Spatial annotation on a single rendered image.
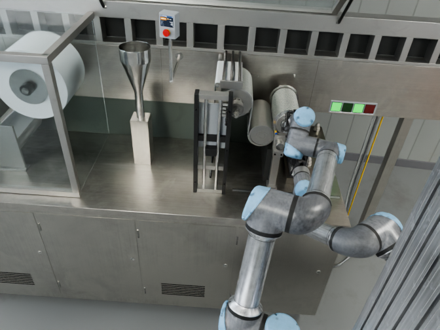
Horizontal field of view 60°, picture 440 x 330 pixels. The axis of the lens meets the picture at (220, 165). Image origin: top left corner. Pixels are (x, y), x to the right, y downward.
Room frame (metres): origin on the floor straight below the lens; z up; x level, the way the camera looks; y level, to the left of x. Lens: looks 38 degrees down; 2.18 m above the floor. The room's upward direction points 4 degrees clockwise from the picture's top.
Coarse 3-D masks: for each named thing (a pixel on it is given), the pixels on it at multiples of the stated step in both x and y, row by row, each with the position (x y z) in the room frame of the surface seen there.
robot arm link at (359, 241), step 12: (324, 228) 1.00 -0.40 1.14; (336, 228) 0.97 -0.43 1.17; (348, 228) 0.96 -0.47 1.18; (360, 228) 0.94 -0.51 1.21; (324, 240) 0.96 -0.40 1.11; (336, 240) 0.92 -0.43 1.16; (348, 240) 0.91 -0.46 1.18; (360, 240) 0.90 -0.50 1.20; (372, 240) 0.90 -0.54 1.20; (336, 252) 0.92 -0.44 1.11; (348, 252) 0.89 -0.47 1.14; (360, 252) 0.88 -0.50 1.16; (372, 252) 0.88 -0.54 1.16
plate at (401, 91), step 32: (160, 64) 1.87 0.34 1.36; (192, 64) 1.87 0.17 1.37; (256, 64) 1.87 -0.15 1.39; (288, 64) 1.87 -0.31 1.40; (320, 64) 1.87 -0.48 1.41; (352, 64) 1.87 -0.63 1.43; (384, 64) 1.87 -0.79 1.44; (128, 96) 1.87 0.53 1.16; (160, 96) 1.87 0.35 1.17; (192, 96) 1.87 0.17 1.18; (256, 96) 1.87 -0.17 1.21; (320, 96) 1.87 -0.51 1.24; (352, 96) 1.87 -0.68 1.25; (384, 96) 1.87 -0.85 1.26; (416, 96) 1.86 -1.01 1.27
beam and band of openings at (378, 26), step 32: (0, 0) 1.88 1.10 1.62; (32, 0) 1.88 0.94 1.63; (64, 0) 1.88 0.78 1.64; (96, 0) 1.88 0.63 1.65; (96, 32) 1.88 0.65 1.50; (128, 32) 1.88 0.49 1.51; (192, 32) 1.88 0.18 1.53; (224, 32) 1.88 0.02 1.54; (256, 32) 1.95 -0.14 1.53; (288, 32) 1.95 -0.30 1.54; (320, 32) 1.95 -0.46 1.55; (352, 32) 1.87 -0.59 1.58; (384, 32) 1.87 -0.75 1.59; (416, 32) 1.87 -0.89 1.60; (416, 64) 1.87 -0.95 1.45
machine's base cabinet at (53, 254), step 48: (0, 240) 1.29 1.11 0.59; (48, 240) 1.28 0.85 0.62; (96, 240) 1.28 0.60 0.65; (144, 240) 1.28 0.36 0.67; (192, 240) 1.28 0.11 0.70; (240, 240) 1.28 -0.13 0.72; (288, 240) 1.28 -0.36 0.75; (0, 288) 1.29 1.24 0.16; (48, 288) 1.28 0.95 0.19; (96, 288) 1.28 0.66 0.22; (144, 288) 1.28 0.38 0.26; (192, 288) 1.28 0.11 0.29; (288, 288) 1.28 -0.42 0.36
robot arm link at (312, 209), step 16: (320, 144) 1.18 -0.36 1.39; (336, 144) 1.18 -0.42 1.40; (320, 160) 1.07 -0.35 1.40; (336, 160) 1.09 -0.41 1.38; (320, 176) 0.98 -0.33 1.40; (320, 192) 0.88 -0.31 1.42; (304, 208) 0.80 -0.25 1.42; (320, 208) 0.82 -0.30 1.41; (304, 224) 0.77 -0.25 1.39; (320, 224) 0.79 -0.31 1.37
